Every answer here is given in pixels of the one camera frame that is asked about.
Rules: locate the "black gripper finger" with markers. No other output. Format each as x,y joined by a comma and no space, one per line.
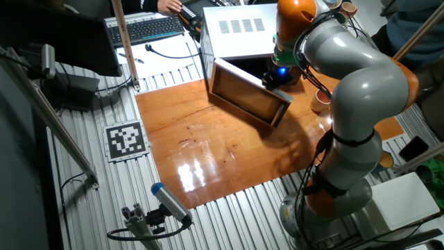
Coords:
279,87
267,82

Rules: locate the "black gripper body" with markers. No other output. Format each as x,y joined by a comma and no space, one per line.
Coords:
281,74

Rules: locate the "silver microwave oven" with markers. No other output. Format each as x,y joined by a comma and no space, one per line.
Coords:
239,38

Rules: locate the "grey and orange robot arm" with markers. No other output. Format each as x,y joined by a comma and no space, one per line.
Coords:
367,90

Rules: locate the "dark sleeved forearm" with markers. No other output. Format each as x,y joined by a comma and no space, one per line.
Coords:
138,5

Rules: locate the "hand with dark sleeve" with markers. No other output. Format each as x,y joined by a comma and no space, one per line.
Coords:
169,5

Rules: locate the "beige cup pink inside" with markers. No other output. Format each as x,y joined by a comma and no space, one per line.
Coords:
317,104

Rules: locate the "dark green cup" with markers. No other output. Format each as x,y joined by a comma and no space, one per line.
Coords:
340,18

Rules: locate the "stack of pale bowls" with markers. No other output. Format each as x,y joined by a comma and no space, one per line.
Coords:
332,3

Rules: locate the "orange wooden board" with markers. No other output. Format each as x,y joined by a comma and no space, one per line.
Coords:
208,152

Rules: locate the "black orange teach pendant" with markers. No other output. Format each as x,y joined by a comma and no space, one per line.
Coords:
197,10

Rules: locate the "white paper sheet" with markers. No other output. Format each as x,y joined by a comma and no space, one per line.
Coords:
166,67

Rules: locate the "blue cup yellow inside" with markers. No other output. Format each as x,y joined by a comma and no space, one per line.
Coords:
386,160

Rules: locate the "black computer keyboard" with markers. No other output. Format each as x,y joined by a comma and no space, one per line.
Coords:
145,29

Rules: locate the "dark pen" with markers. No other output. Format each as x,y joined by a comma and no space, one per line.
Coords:
131,58

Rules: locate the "person in blue shirt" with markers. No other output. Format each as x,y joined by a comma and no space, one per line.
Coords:
412,27

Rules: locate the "slanted wooden strut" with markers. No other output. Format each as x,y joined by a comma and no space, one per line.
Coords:
416,34

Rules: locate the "black phone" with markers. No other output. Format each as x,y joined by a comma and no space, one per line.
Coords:
413,148

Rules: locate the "person in dark coat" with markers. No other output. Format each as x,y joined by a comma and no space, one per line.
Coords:
431,100

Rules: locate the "black white marker plate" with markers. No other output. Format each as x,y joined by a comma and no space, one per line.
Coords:
125,140

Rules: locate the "grey aluminium strut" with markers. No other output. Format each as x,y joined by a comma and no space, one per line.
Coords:
419,159

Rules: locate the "white box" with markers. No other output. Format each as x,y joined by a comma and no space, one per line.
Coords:
402,201

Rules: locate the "green cloth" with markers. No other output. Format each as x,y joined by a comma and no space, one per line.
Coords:
438,194

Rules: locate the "short aluminium profile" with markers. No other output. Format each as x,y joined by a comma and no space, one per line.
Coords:
138,229

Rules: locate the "black box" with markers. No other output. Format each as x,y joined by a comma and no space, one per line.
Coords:
69,93

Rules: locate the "black monitor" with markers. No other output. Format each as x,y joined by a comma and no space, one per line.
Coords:
62,38

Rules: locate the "slanted aluminium strut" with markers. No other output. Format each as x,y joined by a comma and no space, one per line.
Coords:
52,119

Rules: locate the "grey webcam device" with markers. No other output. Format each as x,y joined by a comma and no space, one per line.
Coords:
48,60

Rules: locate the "wooden upright post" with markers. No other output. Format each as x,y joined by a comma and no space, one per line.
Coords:
125,38

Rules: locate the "silver camera blue cap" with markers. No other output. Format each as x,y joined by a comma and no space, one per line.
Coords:
170,203

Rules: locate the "black camera clamp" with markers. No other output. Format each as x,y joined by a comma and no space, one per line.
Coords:
155,218

